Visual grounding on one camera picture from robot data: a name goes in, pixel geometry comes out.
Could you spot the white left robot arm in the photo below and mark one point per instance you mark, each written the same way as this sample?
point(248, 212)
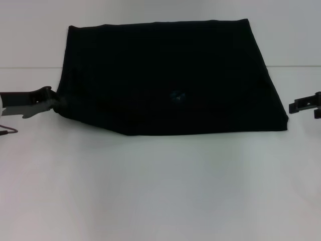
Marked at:
point(1, 106)

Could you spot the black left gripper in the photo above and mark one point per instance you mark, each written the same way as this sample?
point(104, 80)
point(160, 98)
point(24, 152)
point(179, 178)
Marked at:
point(17, 99)

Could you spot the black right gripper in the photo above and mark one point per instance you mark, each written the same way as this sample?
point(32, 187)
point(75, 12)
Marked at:
point(318, 100)

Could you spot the black t-shirt with FREE print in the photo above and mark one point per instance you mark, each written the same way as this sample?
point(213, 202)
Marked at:
point(170, 75)

